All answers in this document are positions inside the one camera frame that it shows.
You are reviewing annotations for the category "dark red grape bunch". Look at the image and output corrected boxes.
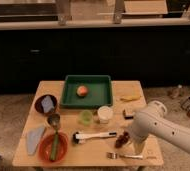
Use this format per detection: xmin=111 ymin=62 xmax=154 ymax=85
xmin=115 ymin=131 xmax=130 ymax=148

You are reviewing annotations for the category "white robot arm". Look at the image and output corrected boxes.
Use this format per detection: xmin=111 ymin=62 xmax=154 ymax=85
xmin=127 ymin=101 xmax=190 ymax=154

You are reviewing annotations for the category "green plastic tray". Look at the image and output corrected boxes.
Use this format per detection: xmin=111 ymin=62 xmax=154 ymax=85
xmin=60 ymin=75 xmax=113 ymax=109

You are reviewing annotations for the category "red orange apple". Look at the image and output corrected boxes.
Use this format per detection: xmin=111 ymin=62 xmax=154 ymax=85
xmin=76 ymin=86 xmax=89 ymax=97

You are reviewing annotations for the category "white cup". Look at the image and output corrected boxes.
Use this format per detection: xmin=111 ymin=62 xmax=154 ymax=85
xmin=97 ymin=106 xmax=113 ymax=124

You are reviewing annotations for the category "translucent green cup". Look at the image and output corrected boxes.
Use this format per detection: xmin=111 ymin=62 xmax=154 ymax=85
xmin=79 ymin=110 xmax=93 ymax=126

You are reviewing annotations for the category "yellow banana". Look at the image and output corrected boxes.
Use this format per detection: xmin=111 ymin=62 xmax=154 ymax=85
xmin=120 ymin=95 xmax=141 ymax=102

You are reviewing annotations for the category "wooden table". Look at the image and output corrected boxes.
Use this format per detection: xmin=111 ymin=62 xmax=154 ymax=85
xmin=12 ymin=81 xmax=164 ymax=168

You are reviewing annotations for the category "blue sponge in bowl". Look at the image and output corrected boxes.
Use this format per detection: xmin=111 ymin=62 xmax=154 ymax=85
xmin=41 ymin=96 xmax=54 ymax=113

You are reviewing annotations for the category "dark brown bowl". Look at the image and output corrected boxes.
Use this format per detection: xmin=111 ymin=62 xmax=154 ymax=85
xmin=34 ymin=94 xmax=57 ymax=115

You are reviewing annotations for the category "green cucumber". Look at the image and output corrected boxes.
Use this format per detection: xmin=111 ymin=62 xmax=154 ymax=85
xmin=50 ymin=132 xmax=59 ymax=161

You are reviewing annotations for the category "orange red bowl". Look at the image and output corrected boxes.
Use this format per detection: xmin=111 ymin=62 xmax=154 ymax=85
xmin=38 ymin=132 xmax=68 ymax=164

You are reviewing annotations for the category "grey folded cloth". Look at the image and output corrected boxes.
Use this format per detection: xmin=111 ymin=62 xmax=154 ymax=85
xmin=26 ymin=125 xmax=46 ymax=155

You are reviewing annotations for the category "white handled dish brush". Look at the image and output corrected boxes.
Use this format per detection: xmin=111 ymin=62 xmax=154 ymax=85
xmin=72 ymin=132 xmax=117 ymax=144

